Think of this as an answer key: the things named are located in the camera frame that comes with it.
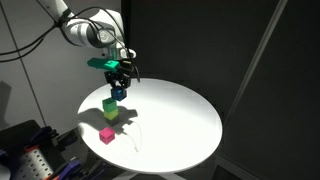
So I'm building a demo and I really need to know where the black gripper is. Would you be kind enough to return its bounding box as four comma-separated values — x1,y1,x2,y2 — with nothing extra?
104,68,132,92

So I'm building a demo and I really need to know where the blue toy block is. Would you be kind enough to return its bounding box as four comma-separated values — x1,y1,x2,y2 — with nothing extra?
110,87,128,102

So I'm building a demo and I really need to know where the green toy block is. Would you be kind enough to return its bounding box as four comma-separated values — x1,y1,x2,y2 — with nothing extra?
102,97,118,113

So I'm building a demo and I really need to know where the yellow-green toy block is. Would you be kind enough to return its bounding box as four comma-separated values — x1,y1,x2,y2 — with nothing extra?
103,108,120,121

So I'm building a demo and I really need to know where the dark toy block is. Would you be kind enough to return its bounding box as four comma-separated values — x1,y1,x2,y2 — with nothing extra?
105,117,120,127

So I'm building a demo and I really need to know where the pink toy block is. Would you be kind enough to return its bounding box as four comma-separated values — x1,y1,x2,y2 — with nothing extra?
98,127,116,145

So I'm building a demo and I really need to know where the black spring clamp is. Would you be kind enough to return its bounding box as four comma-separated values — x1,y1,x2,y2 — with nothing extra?
49,128,81,151

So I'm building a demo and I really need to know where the purple clamp with orange tip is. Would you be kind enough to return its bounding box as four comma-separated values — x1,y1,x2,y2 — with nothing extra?
53,159,83,180
23,126,54,153

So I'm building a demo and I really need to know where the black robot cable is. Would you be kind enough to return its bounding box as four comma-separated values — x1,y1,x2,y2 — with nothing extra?
0,6,141,83

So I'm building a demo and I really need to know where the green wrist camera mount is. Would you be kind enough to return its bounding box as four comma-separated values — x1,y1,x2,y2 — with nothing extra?
87,57,121,73

